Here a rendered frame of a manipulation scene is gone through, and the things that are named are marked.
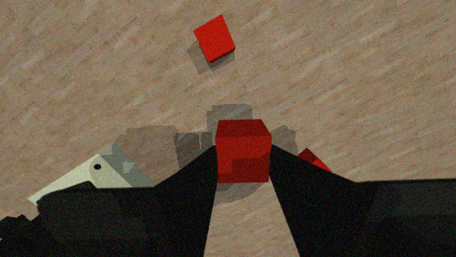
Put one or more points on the red cube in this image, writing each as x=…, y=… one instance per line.
x=215, y=39
x=312, y=158
x=243, y=151

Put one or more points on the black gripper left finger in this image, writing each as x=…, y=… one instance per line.
x=175, y=213

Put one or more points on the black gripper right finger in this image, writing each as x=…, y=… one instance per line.
x=331, y=216

